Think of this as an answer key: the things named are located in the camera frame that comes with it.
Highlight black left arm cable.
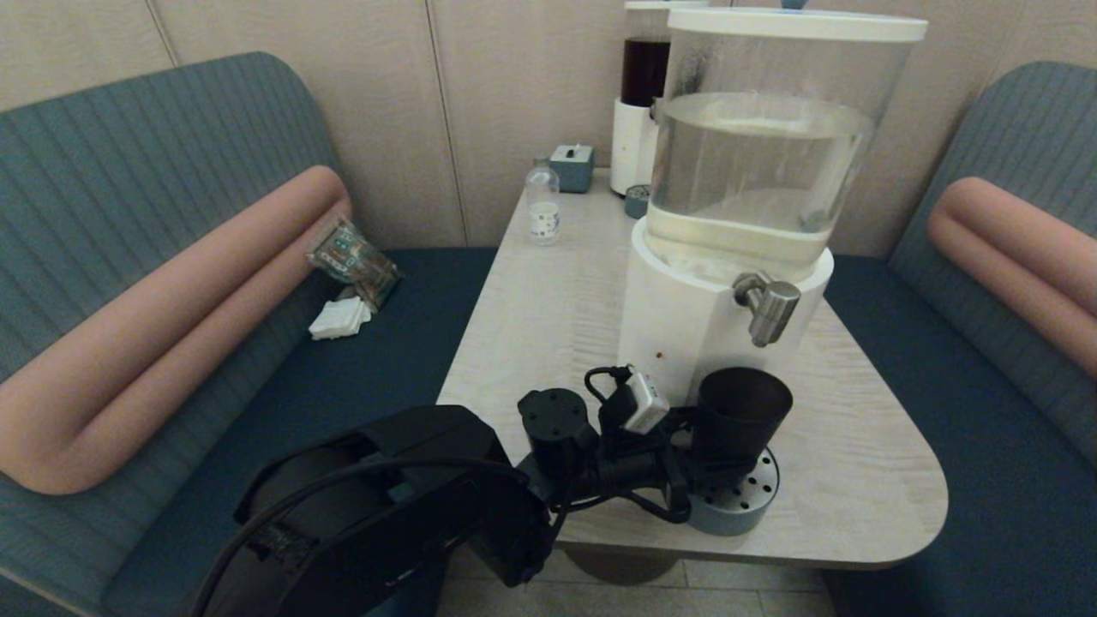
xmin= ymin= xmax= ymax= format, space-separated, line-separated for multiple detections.
xmin=190 ymin=365 xmax=693 ymax=617

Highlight black plastic cup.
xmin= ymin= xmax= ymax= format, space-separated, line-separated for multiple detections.
xmin=692 ymin=367 xmax=794 ymax=482

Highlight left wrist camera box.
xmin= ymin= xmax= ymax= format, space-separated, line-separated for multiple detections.
xmin=621 ymin=368 xmax=671 ymax=434

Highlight large clear water dispenser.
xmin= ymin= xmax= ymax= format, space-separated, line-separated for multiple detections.
xmin=615 ymin=7 xmax=929 ymax=412

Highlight pink bolster cushion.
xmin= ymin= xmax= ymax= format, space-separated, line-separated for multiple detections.
xmin=0 ymin=165 xmax=354 ymax=495
xmin=926 ymin=177 xmax=1097 ymax=382

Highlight dark drink dispenser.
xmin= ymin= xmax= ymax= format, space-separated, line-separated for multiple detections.
xmin=610 ymin=0 xmax=712 ymax=196

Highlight round blue drip tray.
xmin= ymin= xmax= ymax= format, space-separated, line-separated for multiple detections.
xmin=684 ymin=444 xmax=782 ymax=537

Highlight white paper napkins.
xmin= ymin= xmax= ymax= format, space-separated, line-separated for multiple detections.
xmin=308 ymin=296 xmax=373 ymax=340

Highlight clear plastic snack bag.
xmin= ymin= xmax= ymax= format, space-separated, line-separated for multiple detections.
xmin=306 ymin=216 xmax=401 ymax=311

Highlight small blue box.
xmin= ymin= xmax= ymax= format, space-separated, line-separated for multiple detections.
xmin=549 ymin=142 xmax=596 ymax=194

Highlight small clear bottle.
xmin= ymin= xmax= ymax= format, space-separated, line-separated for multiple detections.
xmin=525 ymin=157 xmax=562 ymax=247

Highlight silver dispenser tap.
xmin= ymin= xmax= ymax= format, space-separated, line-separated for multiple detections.
xmin=733 ymin=272 xmax=802 ymax=348

